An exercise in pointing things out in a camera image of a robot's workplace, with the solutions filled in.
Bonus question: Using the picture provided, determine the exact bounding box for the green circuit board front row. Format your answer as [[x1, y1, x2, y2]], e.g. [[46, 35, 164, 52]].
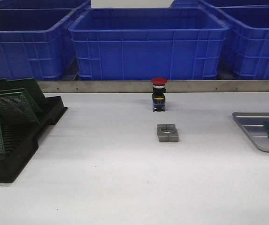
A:
[[0, 92, 40, 124]]

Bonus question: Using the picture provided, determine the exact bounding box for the black slotted board rack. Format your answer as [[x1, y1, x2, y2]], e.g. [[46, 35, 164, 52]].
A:
[[0, 96, 67, 183]]

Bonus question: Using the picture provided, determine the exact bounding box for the silver metal tray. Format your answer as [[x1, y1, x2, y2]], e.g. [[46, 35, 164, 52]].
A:
[[232, 112, 269, 152]]

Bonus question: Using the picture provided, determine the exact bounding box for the far left blue crate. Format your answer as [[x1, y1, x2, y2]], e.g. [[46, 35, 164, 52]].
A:
[[0, 0, 91, 9]]

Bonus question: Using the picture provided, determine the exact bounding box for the left blue plastic crate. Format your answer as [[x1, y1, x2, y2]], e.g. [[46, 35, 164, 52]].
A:
[[0, 8, 78, 81]]

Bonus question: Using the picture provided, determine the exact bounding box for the blue plastic crate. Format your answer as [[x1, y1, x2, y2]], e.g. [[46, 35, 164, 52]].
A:
[[0, 8, 78, 81], [69, 8, 228, 81], [217, 7, 269, 80]]

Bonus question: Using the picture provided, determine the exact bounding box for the centre blue plastic crate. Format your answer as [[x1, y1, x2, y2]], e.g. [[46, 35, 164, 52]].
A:
[[69, 8, 228, 81]]

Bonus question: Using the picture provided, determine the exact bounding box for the red emergency stop button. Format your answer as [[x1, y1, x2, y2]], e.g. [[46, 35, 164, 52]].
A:
[[151, 77, 168, 112]]

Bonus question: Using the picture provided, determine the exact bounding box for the far right blue crate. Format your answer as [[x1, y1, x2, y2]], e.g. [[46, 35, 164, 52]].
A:
[[170, 0, 269, 8]]

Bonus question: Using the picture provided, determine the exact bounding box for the grey metal clamp block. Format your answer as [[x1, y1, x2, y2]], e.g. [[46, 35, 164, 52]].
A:
[[157, 124, 179, 143]]

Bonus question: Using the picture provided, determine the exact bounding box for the right blue plastic crate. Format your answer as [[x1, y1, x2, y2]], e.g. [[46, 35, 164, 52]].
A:
[[217, 7, 269, 80]]

